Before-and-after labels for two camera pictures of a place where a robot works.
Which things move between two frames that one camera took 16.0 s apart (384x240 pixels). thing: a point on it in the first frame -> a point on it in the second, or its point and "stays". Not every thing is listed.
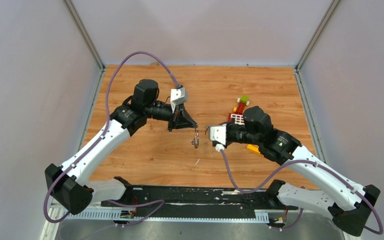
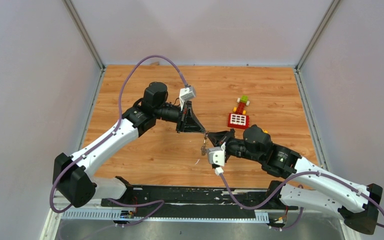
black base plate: (190, 202) stays
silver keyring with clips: (195, 141) -> (204, 148)
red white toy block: (239, 119) stays
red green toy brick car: (241, 103) stays
